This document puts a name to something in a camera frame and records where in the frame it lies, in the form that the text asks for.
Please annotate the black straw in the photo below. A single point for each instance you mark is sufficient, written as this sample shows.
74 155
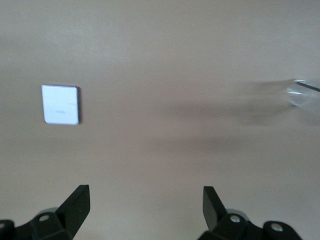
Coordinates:
311 87

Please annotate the brown table cover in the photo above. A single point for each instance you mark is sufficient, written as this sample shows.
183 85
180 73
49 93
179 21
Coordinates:
160 50

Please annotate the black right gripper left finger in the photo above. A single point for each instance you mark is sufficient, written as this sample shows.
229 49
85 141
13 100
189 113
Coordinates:
62 220

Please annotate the clear plastic cup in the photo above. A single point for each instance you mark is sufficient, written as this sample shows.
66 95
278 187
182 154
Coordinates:
300 95

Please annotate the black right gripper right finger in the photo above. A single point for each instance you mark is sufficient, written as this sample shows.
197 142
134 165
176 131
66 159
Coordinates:
225 225

